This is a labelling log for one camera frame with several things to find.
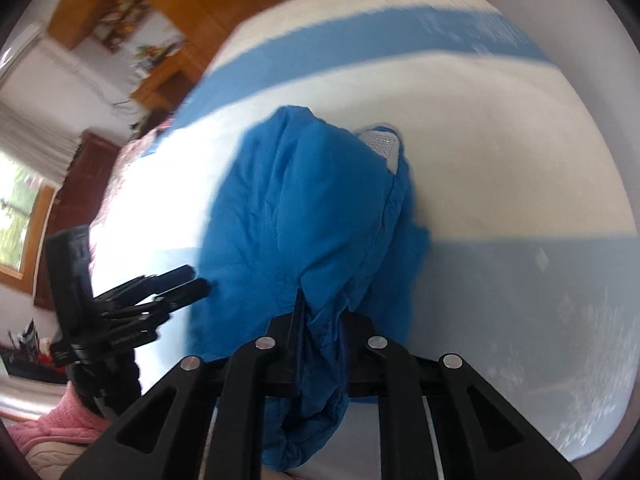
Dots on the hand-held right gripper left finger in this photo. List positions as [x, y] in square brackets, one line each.
[290, 350]

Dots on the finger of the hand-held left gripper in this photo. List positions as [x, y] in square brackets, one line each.
[185, 292]
[165, 277]

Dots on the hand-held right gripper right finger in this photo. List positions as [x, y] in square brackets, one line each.
[365, 355]

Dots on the blue down jacket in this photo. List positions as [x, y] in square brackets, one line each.
[305, 220]

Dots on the red plastic item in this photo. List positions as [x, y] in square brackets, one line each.
[47, 352]

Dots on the wooden framed window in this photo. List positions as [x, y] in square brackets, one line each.
[20, 220]

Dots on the dark wooden headboard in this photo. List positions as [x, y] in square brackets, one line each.
[75, 180]

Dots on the pink floral quilt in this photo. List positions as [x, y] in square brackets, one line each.
[135, 155]

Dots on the white pleated curtain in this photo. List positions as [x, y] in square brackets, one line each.
[30, 145]

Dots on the white striped bedding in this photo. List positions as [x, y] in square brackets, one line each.
[35, 460]

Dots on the light wooden desk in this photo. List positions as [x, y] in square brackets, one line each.
[170, 77]

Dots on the blue and white printed blanket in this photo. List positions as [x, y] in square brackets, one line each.
[500, 160]

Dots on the light wooden wardrobe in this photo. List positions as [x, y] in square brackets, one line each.
[200, 0]

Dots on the wall shelf with small items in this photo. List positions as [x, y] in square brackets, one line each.
[135, 20]

